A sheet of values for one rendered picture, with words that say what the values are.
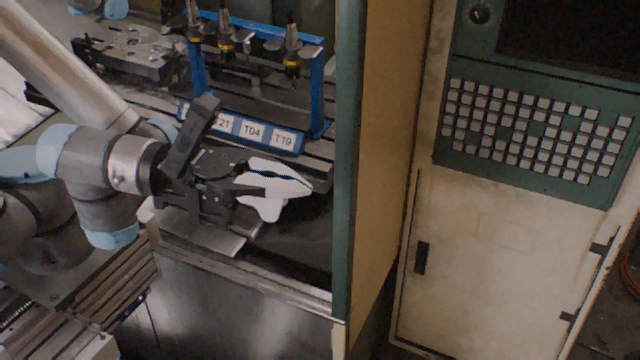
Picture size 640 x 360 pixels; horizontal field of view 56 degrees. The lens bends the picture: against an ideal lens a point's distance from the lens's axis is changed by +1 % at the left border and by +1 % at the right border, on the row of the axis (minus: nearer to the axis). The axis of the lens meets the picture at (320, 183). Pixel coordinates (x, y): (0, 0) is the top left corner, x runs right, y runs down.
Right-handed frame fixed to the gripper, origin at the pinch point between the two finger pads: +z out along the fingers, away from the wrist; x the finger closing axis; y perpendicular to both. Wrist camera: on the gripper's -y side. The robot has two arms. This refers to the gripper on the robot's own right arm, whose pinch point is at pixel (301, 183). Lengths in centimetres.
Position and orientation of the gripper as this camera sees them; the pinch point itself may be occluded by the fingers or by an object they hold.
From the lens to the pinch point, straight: 72.7
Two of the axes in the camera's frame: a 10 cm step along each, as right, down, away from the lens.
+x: -2.7, 5.3, -8.0
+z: 9.6, 1.8, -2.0
